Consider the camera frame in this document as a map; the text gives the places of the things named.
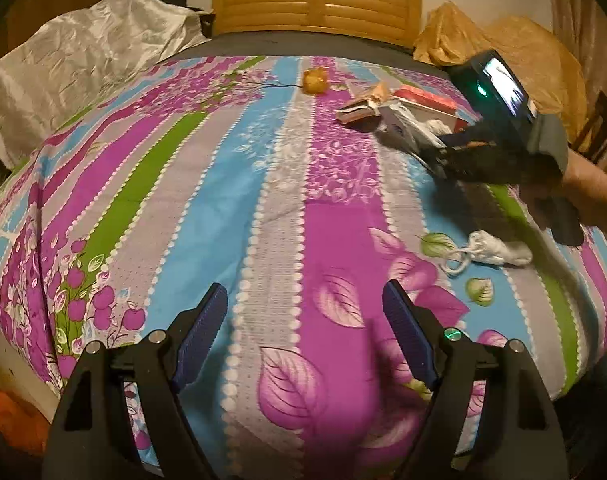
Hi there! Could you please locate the dark wooden chair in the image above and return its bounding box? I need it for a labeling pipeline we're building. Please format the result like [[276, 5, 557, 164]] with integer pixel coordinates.
[[572, 90, 607, 177]]

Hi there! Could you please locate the wooden headboard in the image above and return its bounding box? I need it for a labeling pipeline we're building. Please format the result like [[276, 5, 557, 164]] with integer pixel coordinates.
[[212, 0, 423, 47]]

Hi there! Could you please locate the flattened cardboard box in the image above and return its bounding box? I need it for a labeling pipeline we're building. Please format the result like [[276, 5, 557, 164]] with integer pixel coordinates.
[[337, 100, 384, 127]]

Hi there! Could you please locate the tan paper packet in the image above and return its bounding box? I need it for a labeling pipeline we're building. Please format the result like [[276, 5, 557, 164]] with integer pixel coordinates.
[[353, 80, 395, 107]]

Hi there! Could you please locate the pink tissue box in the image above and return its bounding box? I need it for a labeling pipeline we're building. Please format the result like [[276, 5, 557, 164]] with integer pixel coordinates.
[[393, 85, 460, 117]]

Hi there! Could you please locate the person's right forearm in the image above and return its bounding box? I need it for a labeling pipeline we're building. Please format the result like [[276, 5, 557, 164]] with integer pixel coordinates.
[[563, 152, 607, 247]]

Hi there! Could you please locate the small yellow toy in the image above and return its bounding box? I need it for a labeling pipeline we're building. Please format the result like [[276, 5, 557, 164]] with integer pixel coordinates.
[[302, 67, 329, 95]]

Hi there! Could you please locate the orange cloth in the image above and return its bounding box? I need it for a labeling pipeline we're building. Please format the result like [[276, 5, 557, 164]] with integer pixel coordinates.
[[0, 385, 50, 457]]

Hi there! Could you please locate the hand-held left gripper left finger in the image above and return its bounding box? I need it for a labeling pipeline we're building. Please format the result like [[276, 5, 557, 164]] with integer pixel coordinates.
[[42, 282, 229, 480]]

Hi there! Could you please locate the white satin cover cloth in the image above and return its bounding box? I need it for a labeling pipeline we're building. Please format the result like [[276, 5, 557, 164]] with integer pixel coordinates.
[[0, 0, 212, 171]]

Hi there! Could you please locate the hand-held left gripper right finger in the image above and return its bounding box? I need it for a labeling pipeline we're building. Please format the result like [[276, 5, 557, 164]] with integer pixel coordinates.
[[382, 279, 569, 480]]

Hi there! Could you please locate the patterned curtain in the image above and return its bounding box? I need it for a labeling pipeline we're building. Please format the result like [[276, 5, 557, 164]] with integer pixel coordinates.
[[548, 0, 607, 111]]

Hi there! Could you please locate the tan cover cloth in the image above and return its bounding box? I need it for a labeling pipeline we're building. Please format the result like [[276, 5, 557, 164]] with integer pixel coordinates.
[[413, 2, 587, 136]]

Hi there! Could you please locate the white cable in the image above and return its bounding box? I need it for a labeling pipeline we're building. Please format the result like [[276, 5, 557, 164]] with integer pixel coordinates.
[[441, 230, 534, 279]]

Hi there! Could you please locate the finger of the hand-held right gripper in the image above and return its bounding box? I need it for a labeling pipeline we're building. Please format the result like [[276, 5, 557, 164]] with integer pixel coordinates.
[[423, 127, 479, 152], [408, 150, 454, 181]]

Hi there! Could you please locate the striped floral bedsheet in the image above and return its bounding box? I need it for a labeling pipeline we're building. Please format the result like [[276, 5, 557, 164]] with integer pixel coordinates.
[[0, 52, 607, 472]]

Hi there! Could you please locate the grey mattress sheet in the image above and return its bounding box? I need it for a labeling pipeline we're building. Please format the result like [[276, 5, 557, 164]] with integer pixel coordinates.
[[174, 32, 449, 70]]

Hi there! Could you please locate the white and blue plastic packet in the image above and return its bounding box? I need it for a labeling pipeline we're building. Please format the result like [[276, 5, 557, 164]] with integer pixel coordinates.
[[377, 107, 437, 155]]

